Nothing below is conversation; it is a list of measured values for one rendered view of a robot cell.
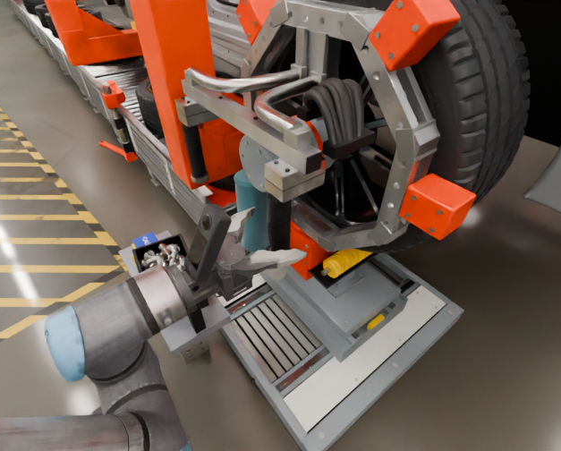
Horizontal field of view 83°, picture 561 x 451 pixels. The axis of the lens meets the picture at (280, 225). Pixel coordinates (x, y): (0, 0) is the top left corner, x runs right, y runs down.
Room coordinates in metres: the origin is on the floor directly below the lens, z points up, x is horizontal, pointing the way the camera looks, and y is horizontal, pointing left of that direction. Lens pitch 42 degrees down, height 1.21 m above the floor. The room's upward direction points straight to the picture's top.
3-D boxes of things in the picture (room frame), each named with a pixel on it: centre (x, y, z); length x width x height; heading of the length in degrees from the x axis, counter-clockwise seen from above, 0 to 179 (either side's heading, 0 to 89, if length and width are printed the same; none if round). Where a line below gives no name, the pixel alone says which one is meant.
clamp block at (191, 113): (0.71, 0.18, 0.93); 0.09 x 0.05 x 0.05; 127
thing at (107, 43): (2.81, 1.21, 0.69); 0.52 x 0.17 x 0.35; 127
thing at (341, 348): (0.82, -0.21, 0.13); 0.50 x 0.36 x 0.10; 37
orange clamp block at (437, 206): (0.45, -0.28, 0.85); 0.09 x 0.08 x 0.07; 37
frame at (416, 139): (0.70, -0.08, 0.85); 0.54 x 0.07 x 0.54; 37
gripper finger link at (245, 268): (0.34, 0.05, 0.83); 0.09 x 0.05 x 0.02; 91
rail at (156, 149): (2.09, 1.04, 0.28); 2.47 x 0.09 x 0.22; 37
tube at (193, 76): (0.70, 0.07, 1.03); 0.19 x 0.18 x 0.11; 127
